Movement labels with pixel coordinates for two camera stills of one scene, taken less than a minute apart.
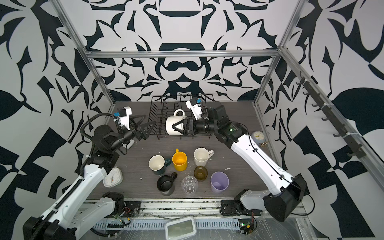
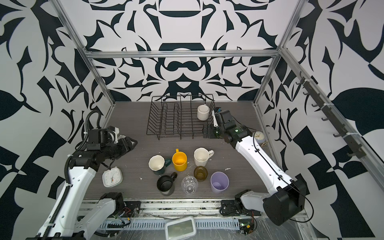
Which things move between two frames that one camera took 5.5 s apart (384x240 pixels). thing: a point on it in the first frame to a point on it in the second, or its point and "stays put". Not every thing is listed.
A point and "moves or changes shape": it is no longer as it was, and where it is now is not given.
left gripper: [137, 134] to [125, 145]
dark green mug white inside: [157, 163] stays put
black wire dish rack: [162, 107] stays put
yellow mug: [179, 159] stays put
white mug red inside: [179, 115] moves or changes shape
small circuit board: [246, 226] stays put
